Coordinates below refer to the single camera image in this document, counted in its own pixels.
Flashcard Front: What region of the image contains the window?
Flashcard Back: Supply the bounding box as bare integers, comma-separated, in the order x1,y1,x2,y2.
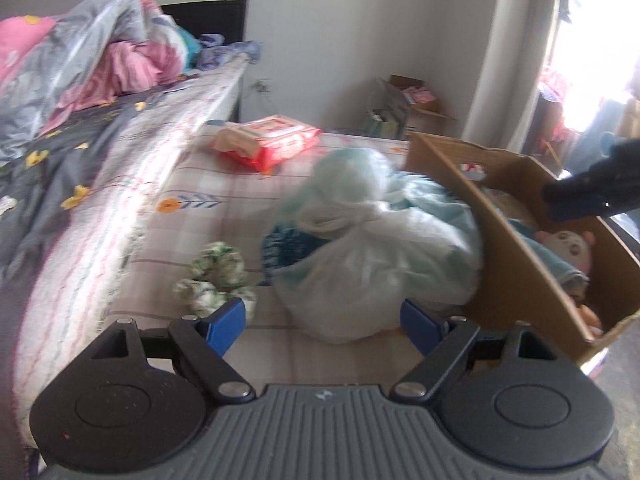
540,0,640,136

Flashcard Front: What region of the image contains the lavender blue cloth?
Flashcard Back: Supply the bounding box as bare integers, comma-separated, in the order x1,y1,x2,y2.
182,30,263,73

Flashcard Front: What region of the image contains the brown cardboard box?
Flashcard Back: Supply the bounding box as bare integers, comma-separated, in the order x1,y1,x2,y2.
404,131,640,368

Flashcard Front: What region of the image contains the green paper bag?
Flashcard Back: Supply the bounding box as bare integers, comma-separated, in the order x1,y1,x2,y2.
365,105,408,138

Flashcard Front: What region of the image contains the pale green plastic bag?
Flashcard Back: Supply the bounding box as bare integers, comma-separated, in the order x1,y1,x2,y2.
270,149,483,345

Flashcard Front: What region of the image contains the open cardboard box with packets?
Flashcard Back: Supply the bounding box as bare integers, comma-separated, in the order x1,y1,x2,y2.
387,74,458,136

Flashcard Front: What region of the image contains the pink packet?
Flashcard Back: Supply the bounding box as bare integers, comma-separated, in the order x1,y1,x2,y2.
402,85,436,105

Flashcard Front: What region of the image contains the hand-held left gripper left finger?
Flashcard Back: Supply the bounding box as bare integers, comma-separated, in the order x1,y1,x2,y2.
92,297,253,405

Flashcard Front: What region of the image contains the pink and grey quilt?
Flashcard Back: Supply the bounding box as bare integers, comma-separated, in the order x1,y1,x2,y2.
0,0,188,161

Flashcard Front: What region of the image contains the checked bedsheet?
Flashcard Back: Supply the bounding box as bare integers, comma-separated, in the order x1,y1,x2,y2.
100,120,481,391

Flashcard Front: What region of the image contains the blue bandage box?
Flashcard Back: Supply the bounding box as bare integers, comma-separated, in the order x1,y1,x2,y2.
261,225,321,286

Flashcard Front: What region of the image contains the pink plush toy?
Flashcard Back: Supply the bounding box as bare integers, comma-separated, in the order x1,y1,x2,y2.
537,230,596,281

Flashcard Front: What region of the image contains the black headboard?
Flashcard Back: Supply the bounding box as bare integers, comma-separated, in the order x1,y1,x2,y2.
159,0,251,43

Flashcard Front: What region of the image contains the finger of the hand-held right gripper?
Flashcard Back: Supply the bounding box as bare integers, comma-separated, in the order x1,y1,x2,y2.
546,194,609,223
543,159,614,207

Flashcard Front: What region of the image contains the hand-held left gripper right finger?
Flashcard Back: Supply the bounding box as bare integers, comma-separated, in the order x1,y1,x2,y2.
390,297,558,403

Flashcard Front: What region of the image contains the red wet wipes pack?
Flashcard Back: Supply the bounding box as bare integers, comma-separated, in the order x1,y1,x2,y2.
210,115,322,173

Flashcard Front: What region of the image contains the green scrunchie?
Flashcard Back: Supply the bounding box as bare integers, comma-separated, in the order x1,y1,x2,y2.
189,241,246,283
173,280,227,318

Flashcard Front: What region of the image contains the light blue cloth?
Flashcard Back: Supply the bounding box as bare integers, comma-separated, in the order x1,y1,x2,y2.
507,217,591,296

